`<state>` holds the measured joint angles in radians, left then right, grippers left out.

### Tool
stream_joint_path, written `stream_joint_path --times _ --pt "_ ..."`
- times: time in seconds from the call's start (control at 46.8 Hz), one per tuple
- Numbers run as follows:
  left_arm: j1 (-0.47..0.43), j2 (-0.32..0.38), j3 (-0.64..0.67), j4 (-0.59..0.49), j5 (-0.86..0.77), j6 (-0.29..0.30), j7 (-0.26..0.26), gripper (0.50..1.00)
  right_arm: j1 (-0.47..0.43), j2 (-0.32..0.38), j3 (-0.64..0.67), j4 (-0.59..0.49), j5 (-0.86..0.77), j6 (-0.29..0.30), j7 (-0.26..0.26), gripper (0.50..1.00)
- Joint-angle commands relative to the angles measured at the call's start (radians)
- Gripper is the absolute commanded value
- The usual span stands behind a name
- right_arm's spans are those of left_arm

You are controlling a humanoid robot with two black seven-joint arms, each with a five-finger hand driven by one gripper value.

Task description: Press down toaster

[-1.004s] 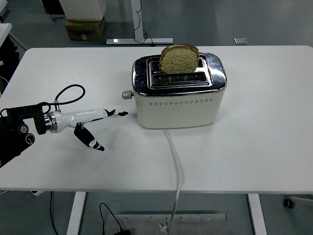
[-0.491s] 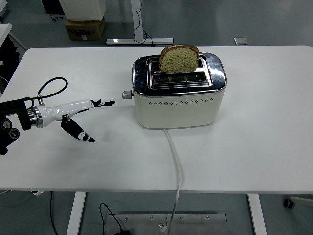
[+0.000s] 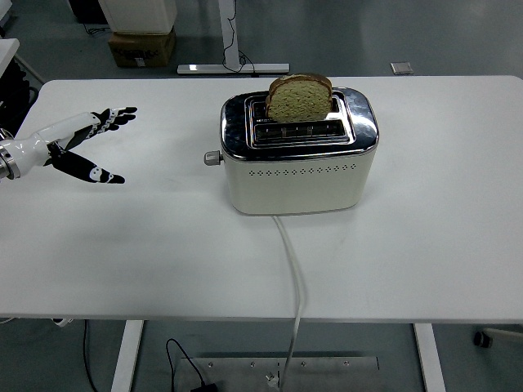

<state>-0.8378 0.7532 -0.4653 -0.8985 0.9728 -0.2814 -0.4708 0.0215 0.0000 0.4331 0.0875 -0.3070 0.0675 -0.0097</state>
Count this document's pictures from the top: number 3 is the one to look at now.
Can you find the grey floor socket plate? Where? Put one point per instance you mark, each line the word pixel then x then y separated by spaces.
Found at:
pixel 401 68

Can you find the grey metal plate with screws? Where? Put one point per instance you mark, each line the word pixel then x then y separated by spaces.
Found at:
pixel 327 373

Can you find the black box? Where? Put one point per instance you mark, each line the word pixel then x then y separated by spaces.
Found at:
pixel 86 10

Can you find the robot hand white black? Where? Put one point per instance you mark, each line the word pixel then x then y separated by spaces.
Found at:
pixel 37 143

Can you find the brown cardboard box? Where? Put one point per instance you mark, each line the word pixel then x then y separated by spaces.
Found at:
pixel 141 49

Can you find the cream and chrome toaster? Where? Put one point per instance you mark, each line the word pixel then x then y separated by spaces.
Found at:
pixel 294 188

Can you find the small white clip under table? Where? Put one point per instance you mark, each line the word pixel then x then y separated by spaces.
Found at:
pixel 61 322

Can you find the white desk leg with foot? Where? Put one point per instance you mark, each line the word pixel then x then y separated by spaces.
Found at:
pixel 229 41

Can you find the brown bread slice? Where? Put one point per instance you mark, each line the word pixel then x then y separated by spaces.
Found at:
pixel 298 102

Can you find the chair leg with black caster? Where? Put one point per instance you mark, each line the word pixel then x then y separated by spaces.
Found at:
pixel 483 339

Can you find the black equipment beside table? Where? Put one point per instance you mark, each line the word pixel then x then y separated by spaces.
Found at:
pixel 14 98

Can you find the white table leg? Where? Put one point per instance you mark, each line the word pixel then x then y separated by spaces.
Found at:
pixel 126 355
pixel 429 359

